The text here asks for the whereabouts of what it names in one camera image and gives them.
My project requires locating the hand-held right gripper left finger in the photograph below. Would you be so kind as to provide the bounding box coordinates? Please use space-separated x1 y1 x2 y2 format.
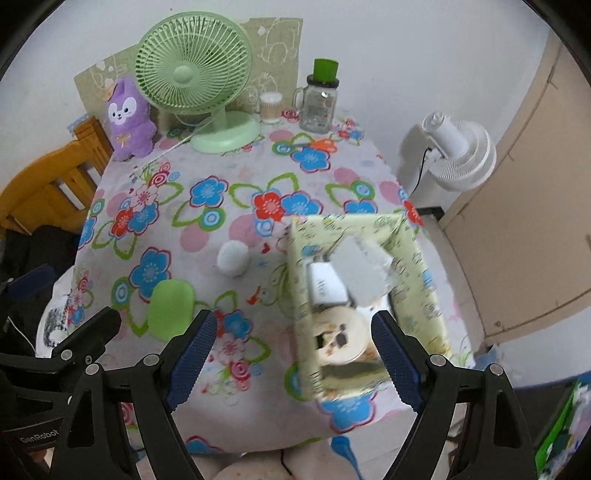
48 310 219 480

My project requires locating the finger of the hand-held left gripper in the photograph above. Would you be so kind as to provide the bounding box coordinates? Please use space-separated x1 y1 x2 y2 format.
0 263 58 303
0 307 122 393

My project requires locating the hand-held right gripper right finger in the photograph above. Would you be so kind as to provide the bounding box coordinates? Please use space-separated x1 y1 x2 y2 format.
372 310 539 480

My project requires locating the cream round bear case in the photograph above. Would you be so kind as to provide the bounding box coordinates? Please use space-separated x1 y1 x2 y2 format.
311 307 372 367

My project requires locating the yellow-green fabric storage box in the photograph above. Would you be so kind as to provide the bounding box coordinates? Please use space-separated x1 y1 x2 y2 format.
286 213 453 401

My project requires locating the white charger plug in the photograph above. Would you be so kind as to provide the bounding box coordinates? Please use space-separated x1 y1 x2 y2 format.
307 262 352 308

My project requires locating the black clothing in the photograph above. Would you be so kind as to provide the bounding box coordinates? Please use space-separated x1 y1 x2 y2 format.
0 224 81 361

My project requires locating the white printed bag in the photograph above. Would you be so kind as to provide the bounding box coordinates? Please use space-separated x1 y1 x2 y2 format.
39 272 93 358

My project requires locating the light green oval case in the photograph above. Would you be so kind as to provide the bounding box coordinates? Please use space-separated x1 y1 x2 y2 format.
147 279 195 342

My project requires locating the wooden chair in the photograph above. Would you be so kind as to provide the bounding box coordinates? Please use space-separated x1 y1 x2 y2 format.
0 115 114 241

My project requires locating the white oval case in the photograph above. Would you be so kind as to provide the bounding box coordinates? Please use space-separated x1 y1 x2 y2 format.
217 240 251 278

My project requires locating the floral tablecloth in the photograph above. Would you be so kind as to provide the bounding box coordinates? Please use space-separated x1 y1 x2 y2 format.
39 108 472 455

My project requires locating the green plastic bag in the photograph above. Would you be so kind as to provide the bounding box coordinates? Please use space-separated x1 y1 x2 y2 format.
536 381 591 480

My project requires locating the purple plush toy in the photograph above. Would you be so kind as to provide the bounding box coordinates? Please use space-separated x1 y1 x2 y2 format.
107 78 155 161

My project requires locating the beige cabinet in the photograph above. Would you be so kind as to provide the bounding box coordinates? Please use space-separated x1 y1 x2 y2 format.
438 32 591 344

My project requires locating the white standing fan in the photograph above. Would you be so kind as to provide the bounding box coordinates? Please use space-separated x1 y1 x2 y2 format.
421 112 497 192

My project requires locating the green desk fan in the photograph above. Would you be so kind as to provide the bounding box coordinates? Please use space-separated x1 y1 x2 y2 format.
135 12 262 154

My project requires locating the cotton swab jar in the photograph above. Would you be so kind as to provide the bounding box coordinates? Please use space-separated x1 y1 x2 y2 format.
259 92 283 124

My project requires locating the glass jar with green lid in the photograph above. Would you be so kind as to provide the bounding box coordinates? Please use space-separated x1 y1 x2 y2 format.
293 58 340 133

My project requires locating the green patterned board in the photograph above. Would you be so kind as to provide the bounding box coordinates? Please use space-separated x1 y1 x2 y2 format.
74 17 303 125

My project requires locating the white fan black cable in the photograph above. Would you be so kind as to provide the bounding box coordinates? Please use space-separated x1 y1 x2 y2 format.
411 147 432 195

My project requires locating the green fan white cord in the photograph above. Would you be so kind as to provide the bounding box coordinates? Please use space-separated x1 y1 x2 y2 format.
131 124 213 174

